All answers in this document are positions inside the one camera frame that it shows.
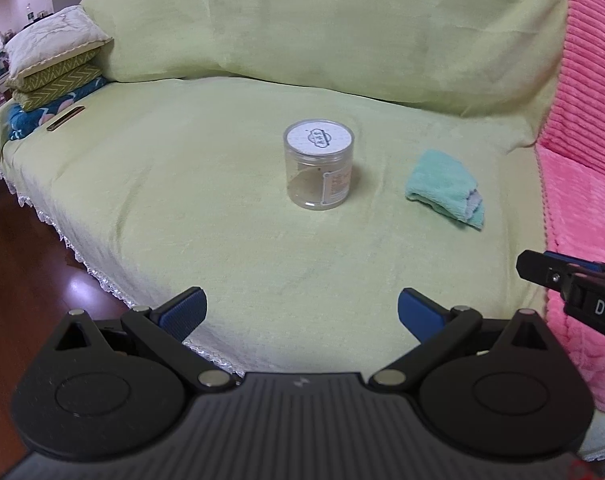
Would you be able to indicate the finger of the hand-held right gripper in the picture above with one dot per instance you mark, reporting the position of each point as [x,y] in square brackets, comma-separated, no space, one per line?
[540,267]

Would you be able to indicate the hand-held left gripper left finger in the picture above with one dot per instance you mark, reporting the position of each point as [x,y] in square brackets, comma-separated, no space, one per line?
[185,312]

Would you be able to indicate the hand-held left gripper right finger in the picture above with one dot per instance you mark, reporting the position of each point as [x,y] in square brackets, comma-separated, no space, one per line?
[418,316]

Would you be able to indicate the teal fluffy cloth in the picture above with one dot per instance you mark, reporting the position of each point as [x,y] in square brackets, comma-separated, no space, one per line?
[440,185]

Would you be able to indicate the clear plastic jar white lid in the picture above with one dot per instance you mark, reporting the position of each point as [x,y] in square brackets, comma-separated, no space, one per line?
[320,170]

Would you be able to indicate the light green sofa cover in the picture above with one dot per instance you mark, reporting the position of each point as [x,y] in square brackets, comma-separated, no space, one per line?
[232,210]

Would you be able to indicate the pink ribbed blanket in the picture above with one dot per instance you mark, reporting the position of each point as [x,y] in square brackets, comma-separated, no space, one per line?
[590,110]

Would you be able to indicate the dark flat bar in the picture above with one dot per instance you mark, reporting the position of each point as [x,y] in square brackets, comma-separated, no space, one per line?
[66,117]

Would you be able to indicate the blue patterned pillow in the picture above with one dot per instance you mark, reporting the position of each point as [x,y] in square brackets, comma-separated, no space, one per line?
[27,120]

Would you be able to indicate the green chevron pillow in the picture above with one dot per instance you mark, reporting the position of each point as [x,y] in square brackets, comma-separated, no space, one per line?
[57,76]
[52,96]

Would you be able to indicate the white marbled pillow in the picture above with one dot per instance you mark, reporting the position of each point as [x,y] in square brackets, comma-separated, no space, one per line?
[52,35]

